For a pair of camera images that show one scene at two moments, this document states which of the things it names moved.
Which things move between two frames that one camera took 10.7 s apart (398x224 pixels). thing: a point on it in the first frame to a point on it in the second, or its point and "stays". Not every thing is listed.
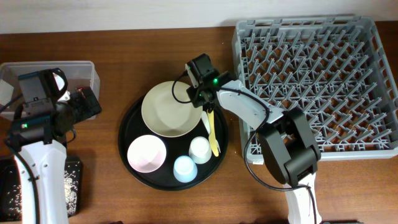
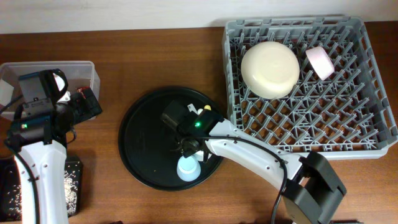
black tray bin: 10,188 stays
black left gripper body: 86,101 stays
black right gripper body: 203,101 to 173,115
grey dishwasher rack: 333,70 stays
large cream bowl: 165,115 to 270,70
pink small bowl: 147,154 to 320,62
